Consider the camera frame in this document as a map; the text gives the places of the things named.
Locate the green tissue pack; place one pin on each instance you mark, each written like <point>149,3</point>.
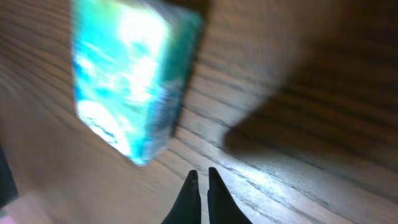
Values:
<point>131,63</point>

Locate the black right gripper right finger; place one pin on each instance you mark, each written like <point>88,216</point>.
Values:
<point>221,205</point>

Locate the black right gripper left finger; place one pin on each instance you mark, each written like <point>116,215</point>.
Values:
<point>187,206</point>

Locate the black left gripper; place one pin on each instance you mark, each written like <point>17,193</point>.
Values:
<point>8,187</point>

